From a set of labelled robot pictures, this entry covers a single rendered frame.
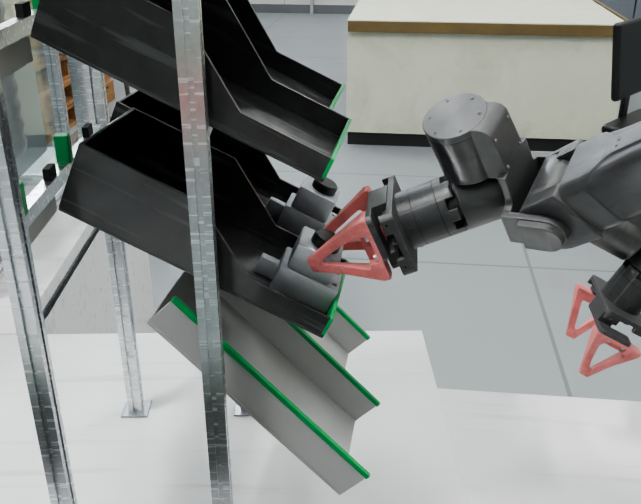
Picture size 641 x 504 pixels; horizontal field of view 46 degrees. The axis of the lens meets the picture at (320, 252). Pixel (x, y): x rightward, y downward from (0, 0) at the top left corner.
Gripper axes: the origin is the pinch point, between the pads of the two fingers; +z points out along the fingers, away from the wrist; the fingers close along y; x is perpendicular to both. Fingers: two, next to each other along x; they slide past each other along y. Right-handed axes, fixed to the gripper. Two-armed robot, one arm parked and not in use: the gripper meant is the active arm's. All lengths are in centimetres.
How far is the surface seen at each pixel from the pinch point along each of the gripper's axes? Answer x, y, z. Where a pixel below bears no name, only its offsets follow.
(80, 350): 17, -37, 58
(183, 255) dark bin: -6.5, 5.1, 10.7
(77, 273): 17, -78, 78
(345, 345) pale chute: 23.4, -21.5, 9.3
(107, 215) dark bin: -12.8, 4.8, 15.7
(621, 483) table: 52, -14, -19
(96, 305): 29, -88, 85
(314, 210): 0.3, -13.4, 2.5
